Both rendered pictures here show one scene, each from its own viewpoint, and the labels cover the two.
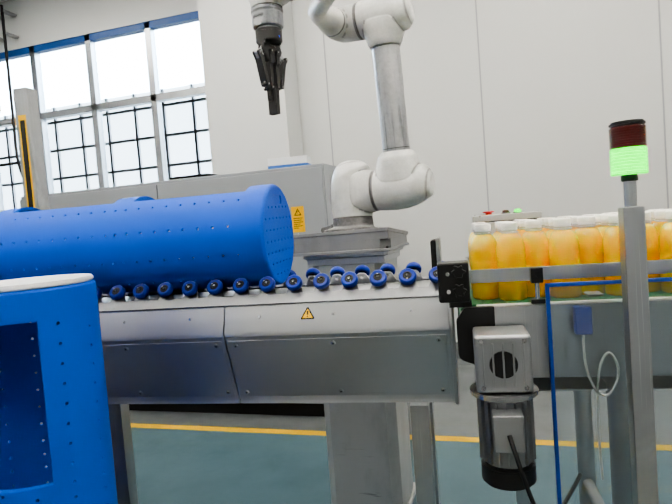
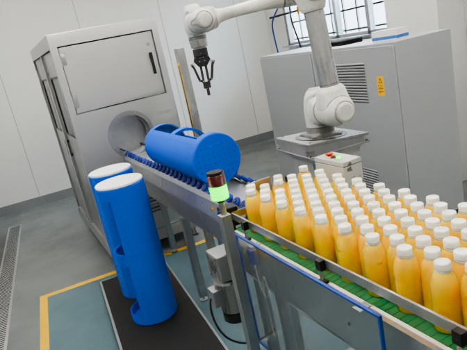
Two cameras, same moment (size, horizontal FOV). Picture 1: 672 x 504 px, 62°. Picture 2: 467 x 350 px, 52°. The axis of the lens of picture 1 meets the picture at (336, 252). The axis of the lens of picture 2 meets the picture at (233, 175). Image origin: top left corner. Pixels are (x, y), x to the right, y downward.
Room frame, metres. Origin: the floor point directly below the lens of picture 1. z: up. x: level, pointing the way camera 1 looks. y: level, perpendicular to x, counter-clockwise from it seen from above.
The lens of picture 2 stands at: (0.16, -1.89, 1.67)
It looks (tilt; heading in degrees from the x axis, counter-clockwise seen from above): 15 degrees down; 53
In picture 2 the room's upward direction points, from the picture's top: 12 degrees counter-clockwise
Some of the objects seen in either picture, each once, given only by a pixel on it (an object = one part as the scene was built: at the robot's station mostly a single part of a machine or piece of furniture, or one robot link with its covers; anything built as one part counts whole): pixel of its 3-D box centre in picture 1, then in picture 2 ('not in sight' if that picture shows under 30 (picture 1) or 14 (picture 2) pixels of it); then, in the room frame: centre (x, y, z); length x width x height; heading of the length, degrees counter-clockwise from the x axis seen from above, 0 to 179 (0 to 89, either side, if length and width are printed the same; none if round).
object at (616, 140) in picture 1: (627, 137); (216, 179); (1.07, -0.56, 1.23); 0.06 x 0.06 x 0.04
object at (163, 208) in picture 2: not in sight; (166, 219); (2.01, 1.70, 0.31); 0.06 x 0.06 x 0.63; 78
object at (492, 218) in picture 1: (506, 229); (338, 167); (1.74, -0.53, 1.05); 0.20 x 0.10 x 0.10; 78
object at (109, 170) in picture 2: not in sight; (109, 170); (1.37, 1.07, 1.03); 0.28 x 0.28 x 0.01
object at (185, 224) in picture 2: not in sight; (194, 260); (1.66, 0.77, 0.31); 0.06 x 0.06 x 0.63; 78
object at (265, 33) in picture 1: (269, 46); (201, 57); (1.62, 0.14, 1.62); 0.08 x 0.07 x 0.09; 146
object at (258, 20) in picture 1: (267, 20); (198, 42); (1.62, 0.14, 1.70); 0.09 x 0.09 x 0.06
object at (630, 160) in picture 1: (628, 161); (219, 192); (1.07, -0.56, 1.18); 0.06 x 0.06 x 0.05
